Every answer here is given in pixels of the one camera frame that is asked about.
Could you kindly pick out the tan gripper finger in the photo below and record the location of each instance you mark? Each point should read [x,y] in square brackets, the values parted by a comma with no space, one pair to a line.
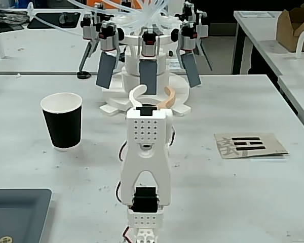
[171,97]

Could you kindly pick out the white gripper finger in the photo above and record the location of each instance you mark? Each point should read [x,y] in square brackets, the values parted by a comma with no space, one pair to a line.
[134,94]

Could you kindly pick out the black paper cup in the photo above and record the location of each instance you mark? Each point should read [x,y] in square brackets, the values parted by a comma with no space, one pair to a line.
[63,126]

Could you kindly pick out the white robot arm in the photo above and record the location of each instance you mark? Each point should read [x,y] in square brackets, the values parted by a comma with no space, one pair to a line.
[147,162]

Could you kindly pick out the white label paper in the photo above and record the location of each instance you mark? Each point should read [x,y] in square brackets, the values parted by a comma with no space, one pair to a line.
[173,64]

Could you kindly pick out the grey paddle actuator unit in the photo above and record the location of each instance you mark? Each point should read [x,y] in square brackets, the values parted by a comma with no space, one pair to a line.
[148,76]
[191,68]
[202,25]
[106,65]
[89,30]

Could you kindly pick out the small black cap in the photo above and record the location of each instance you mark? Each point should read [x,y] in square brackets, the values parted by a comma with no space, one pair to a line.
[83,75]

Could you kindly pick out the clear tubing bundle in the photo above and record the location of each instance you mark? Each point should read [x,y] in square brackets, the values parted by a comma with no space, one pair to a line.
[147,15]

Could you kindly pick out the cardboard card with black print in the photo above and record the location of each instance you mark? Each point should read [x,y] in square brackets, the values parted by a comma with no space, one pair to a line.
[250,145]

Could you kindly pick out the black mat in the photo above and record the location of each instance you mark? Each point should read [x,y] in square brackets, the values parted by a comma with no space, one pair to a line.
[50,21]

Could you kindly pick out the white printed paper sheet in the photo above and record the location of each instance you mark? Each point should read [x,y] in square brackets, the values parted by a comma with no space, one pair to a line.
[258,14]

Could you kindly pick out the brown cardboard box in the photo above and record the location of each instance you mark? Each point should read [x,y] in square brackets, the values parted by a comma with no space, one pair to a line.
[291,27]

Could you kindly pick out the dark grey tray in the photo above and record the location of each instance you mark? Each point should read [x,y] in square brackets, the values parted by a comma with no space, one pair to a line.
[17,215]

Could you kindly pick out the round gold sticker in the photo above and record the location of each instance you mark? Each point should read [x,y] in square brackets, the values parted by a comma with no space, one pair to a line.
[5,239]

